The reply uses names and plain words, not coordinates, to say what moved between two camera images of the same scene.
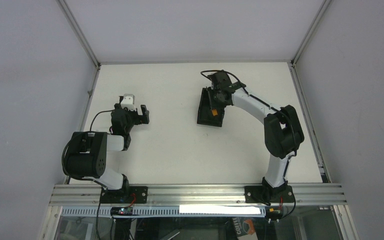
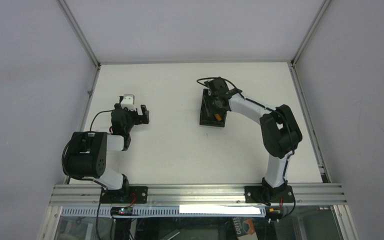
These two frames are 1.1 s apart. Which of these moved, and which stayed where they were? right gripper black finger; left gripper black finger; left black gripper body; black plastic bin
Moved: right gripper black finger
Stayed: left black gripper body; left gripper black finger; black plastic bin
